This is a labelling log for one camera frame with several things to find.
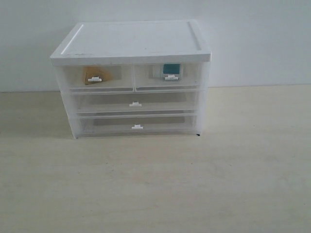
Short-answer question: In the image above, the clear bottom wide drawer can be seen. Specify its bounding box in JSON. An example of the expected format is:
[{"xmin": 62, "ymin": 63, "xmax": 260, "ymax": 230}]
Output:
[{"xmin": 80, "ymin": 114, "xmax": 197, "ymax": 135}]

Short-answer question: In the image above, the clear middle wide drawer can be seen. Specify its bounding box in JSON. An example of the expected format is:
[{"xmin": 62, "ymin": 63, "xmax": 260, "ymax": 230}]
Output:
[{"xmin": 72, "ymin": 92, "xmax": 199, "ymax": 114}]

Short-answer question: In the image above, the clear wide drawer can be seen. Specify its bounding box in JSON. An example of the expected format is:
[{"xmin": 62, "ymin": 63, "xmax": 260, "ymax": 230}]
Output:
[
  {"xmin": 72, "ymin": 92, "xmax": 199, "ymax": 114},
  {"xmin": 80, "ymin": 114, "xmax": 197, "ymax": 135}
]

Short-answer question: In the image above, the white plastic drawer cabinet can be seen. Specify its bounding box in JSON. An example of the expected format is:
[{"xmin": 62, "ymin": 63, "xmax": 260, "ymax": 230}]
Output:
[{"xmin": 51, "ymin": 19, "xmax": 211, "ymax": 138}]

